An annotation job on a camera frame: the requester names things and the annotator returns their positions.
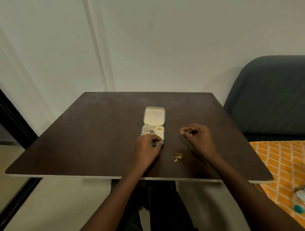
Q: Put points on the person's left hand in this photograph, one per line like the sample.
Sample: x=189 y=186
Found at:
x=144 y=152

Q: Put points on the person's right hand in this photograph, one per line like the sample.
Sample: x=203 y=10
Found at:
x=202 y=141

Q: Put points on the person's left thumb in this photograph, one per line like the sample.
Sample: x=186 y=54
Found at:
x=157 y=138

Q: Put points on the person's right thumb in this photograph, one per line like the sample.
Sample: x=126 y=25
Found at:
x=186 y=136

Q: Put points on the teal jewellery box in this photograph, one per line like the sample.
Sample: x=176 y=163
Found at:
x=154 y=117

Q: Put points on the person's right forearm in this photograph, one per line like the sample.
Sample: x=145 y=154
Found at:
x=250 y=197

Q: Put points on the person's left forearm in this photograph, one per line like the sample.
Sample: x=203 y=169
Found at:
x=114 y=202

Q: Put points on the silver jewellery pieces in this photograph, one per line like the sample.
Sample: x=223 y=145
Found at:
x=149 y=130

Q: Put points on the person's dark trousers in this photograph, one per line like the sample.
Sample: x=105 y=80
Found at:
x=164 y=207

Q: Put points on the dark grey sofa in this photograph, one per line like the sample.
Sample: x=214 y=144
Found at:
x=269 y=100

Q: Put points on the orange patterned cloth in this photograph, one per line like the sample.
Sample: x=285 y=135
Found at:
x=281 y=164

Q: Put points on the clear bottle with teal cap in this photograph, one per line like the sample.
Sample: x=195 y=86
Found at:
x=299 y=201

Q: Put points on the black door frame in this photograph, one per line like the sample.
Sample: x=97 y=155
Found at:
x=14 y=133

